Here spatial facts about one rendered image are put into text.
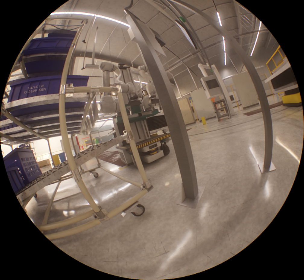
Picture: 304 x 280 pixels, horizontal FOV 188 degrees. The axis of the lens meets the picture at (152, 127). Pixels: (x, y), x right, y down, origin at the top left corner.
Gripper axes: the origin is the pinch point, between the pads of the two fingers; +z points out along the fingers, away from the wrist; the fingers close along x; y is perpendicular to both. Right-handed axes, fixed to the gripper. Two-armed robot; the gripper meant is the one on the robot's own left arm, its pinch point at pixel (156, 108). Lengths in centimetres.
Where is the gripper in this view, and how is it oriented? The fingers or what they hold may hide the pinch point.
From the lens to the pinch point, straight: 118.2
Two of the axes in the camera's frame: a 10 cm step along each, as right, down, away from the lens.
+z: 2.9, 9.6, -0.2
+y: 5.0, -1.7, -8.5
